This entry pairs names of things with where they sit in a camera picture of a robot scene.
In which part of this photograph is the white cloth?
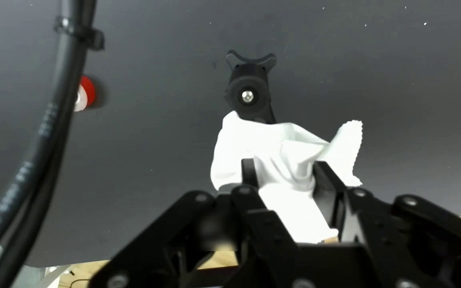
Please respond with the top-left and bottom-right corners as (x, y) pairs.
(210, 109), (366, 247)

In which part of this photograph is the black cable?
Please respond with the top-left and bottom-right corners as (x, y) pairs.
(0, 0), (100, 288)

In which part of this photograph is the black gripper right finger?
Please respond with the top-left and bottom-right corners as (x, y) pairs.
(315, 161), (461, 288)

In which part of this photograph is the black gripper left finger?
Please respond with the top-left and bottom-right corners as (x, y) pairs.
(89, 157), (300, 288)

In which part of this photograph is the black cable tie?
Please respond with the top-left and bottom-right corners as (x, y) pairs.
(54, 15), (108, 53)

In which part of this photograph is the red tape roll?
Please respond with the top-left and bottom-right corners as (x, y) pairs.
(73, 74), (103, 114)

